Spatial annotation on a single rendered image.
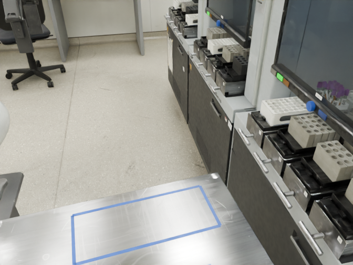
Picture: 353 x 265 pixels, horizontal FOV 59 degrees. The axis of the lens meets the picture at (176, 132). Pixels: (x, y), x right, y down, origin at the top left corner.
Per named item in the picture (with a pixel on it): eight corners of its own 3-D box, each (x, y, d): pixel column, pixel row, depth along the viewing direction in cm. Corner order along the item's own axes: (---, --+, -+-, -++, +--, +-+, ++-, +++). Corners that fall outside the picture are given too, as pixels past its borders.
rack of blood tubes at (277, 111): (329, 106, 124) (333, 92, 120) (344, 119, 116) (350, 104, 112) (258, 114, 119) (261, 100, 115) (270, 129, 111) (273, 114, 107)
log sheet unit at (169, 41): (167, 65, 298) (166, 28, 277) (173, 77, 276) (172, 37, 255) (165, 65, 297) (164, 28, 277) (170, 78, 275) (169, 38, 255)
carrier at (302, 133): (311, 150, 98) (315, 134, 95) (305, 151, 98) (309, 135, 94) (292, 130, 107) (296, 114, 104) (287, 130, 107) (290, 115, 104)
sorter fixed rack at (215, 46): (256, 46, 181) (257, 36, 177) (263, 52, 172) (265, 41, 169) (207, 50, 176) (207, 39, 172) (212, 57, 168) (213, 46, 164)
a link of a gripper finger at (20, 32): (18, 11, 63) (15, 14, 61) (26, 36, 66) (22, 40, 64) (10, 11, 63) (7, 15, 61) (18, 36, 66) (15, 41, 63)
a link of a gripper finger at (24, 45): (25, 18, 65) (24, 19, 64) (34, 51, 69) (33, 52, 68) (10, 19, 64) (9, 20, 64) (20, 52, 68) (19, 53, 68)
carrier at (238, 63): (245, 77, 143) (246, 64, 139) (240, 77, 142) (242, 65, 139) (236, 67, 152) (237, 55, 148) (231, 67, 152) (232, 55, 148)
